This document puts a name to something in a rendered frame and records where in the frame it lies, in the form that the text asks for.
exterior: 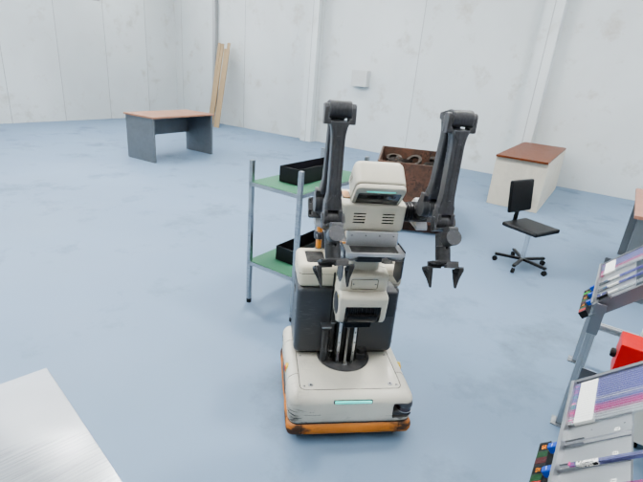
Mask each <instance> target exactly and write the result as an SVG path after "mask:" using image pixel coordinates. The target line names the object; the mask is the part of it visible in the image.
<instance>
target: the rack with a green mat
mask: <svg viewBox="0 0 643 482"><path fill-rule="evenodd" d="M324 151H325V148H324V147H322V148H321V158H322V157H324ZM350 175H351V172H350V171H346V170H343V177H342V186H347V185H349V177H350ZM320 183H321V180H319V181H317V182H313V183H309V184H304V171H299V177H298V185H297V186H295V185H291V184H288V183H284V182H281V181H280V180H279V175H276V176H271V177H267V178H262V179H258V180H255V160H250V163H249V205H248V247H247V288H246V302H251V301H252V272H253V266H254V267H257V268H259V269H261V270H263V271H266V272H268V273H271V274H275V275H277V276H280V277H283V278H285V279H288V280H290V281H292V283H291V297H290V313H289V321H290V322H291V319H292V305H293V291H294V276H295V270H296V266H295V262H296V251H297V249H299V241H300V226H301V213H302V199H303V198H306V197H310V196H313V195H314V193H315V186H318V187H320ZM255 187H258V188H262V189H265V190H269V191H273V192H275V193H279V194H283V195H286V196H290V197H293V198H297V207H296V223H295V238H294V252H293V265H290V264H288V263H285V262H282V261H280V260H277V259H276V249H277V248H275V249H273V250H271V251H268V252H266V253H263V254H261V255H258V256H256V257H254V258H253V238H254V203H255Z"/></svg>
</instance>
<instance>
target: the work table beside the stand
mask: <svg viewBox="0 0 643 482"><path fill-rule="evenodd" d="M0 482H122V481H121V479H120V478H119V476H118V475H117V473H116V472H115V470H114V469H113V467H112V466H111V464H110V463H109V461H108V460H107V458H106V457H105V455H104V454H103V452H102V451H101V449H100V447H99V446H98V444H97V443H96V441H95V440H94V438H93V437H92V435H91V434H90V432H89V431H88V429H87V428H86V426H85V425H84V423H82V421H81V420H80V418H79V417H78V415H77V413H76V411H75V410H74V408H73V407H72V405H71V404H70V402H69V401H68V399H67V398H66V396H65V395H64V393H63V392H62V390H61V389H60V387H59V386H58V384H57V383H56V381H55V379H54V378H53V376H52V375H51V373H50V372H49V370H48V369H47V368H44V369H41V370H38V371H35V372H33V373H31V374H28V375H25V376H22V377H20V378H17V379H14V380H11V381H8V382H6V383H1V384H0Z"/></svg>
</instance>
